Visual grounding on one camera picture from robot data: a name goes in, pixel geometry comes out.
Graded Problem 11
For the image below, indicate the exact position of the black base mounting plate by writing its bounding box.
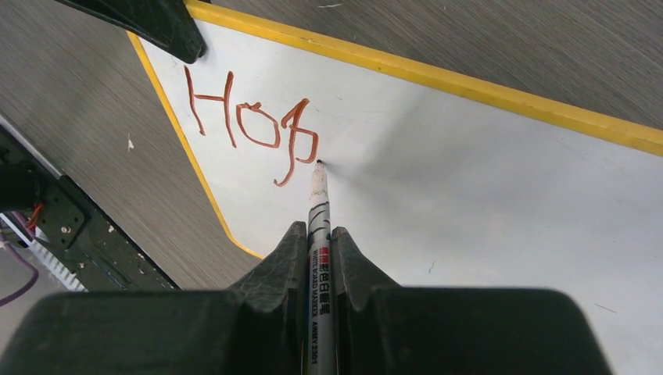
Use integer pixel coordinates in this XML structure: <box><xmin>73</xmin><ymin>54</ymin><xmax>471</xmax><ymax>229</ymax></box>
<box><xmin>1</xmin><ymin>129</ymin><xmax>177</xmax><ymax>291</ymax></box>

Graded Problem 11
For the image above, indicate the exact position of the aluminium front frame rail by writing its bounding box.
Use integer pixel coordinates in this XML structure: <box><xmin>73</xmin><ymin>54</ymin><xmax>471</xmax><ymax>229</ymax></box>
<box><xmin>0</xmin><ymin>113</ymin><xmax>87</xmax><ymax>294</ymax></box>

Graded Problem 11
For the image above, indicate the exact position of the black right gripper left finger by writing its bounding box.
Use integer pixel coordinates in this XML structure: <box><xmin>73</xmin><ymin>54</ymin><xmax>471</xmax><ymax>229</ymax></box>
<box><xmin>1</xmin><ymin>221</ymin><xmax>306</xmax><ymax>374</ymax></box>

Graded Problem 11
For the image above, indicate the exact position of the brown whiteboard marker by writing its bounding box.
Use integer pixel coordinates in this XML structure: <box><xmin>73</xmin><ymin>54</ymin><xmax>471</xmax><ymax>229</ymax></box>
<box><xmin>303</xmin><ymin>160</ymin><xmax>338</xmax><ymax>374</ymax></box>

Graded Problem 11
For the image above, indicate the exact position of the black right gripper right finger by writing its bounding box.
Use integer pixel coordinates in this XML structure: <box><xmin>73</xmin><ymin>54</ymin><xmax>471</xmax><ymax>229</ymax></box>
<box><xmin>331</xmin><ymin>227</ymin><xmax>611</xmax><ymax>374</ymax></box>

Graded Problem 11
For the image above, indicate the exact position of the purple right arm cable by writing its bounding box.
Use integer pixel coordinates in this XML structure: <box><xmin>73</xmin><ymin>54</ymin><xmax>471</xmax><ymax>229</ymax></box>
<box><xmin>0</xmin><ymin>212</ymin><xmax>41</xmax><ymax>309</ymax></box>

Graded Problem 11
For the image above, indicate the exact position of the yellow framed whiteboard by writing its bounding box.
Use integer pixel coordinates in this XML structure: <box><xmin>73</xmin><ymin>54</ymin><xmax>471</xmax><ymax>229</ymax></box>
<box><xmin>130</xmin><ymin>1</ymin><xmax>662</xmax><ymax>374</ymax></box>

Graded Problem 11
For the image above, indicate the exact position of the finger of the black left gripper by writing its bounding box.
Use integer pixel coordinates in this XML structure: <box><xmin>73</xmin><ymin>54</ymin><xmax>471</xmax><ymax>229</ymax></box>
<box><xmin>60</xmin><ymin>0</ymin><xmax>207</xmax><ymax>63</ymax></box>

